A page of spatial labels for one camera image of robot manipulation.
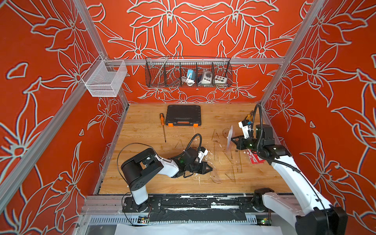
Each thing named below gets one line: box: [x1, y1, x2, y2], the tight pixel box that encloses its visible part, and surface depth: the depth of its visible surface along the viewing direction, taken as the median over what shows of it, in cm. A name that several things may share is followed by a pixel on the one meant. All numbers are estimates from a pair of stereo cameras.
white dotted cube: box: [214, 74, 228, 84], surface depth 96 cm
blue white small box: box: [187, 69, 196, 81], surface depth 85 cm
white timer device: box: [200, 70, 213, 84], surface depth 93 cm
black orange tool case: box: [165, 104, 202, 128], surface depth 111 cm
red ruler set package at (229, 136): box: [227, 124, 234, 149], surface depth 80 cm
